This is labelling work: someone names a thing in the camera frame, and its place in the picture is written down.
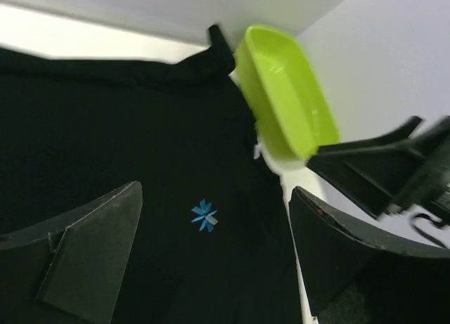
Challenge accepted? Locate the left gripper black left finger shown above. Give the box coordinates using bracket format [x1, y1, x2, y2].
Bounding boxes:
[1, 181, 143, 323]

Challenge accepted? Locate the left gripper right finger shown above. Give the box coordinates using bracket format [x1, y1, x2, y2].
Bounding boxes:
[289, 187, 449, 324]

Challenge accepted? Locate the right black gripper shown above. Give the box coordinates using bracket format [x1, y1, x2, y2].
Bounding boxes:
[307, 116, 449, 219]

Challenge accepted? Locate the green plastic tray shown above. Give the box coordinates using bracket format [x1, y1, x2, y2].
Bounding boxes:
[234, 25, 340, 160]

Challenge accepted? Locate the black t shirt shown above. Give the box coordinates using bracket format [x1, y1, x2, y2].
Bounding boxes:
[1, 25, 302, 323]

